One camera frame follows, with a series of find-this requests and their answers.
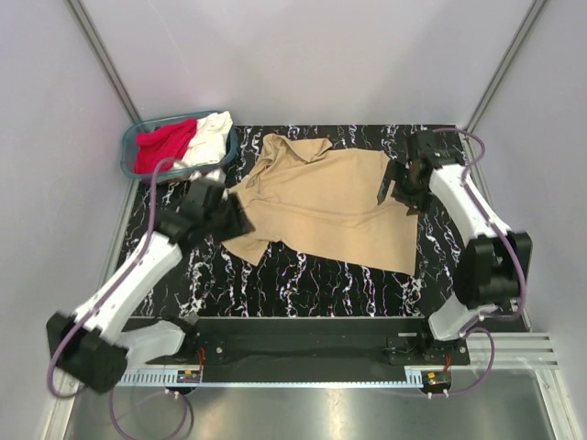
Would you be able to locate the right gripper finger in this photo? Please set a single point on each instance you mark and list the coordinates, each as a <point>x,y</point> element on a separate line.
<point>416,206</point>
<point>386,182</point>

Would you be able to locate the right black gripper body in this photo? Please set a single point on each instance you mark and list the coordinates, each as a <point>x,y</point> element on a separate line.
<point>404,186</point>

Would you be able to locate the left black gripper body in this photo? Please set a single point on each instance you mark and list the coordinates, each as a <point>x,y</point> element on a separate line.
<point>220,221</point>

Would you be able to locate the tan polo shirt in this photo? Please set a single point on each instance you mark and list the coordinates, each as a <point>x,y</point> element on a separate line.
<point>322,201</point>

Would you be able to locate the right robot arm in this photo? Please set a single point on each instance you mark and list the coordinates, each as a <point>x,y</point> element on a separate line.
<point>490,279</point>

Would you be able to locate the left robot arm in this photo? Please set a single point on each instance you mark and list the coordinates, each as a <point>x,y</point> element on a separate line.
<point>92,344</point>

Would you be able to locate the white shirt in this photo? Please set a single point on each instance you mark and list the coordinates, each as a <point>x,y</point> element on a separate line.
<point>208,146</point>

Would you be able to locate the teal laundry basket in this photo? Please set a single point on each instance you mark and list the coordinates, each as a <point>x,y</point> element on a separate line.
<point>166,173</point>

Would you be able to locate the red shirt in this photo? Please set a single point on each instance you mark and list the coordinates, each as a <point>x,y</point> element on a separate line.
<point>166,142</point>

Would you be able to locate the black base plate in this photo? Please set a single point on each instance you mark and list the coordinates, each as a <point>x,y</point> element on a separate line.
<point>315,344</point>

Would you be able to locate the aluminium rail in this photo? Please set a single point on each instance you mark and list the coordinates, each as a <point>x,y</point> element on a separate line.
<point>512,351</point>

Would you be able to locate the left aluminium frame post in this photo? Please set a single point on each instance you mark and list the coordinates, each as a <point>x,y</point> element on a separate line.
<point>90,32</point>

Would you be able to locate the aluminium frame post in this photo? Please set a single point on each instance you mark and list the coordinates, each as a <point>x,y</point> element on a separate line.
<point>517,42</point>
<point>90,32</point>

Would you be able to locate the white slotted cable duct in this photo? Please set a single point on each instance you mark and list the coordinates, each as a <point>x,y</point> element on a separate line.
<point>213,377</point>

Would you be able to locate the right aluminium frame post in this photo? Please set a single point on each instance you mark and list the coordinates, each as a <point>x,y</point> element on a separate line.
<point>517,42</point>

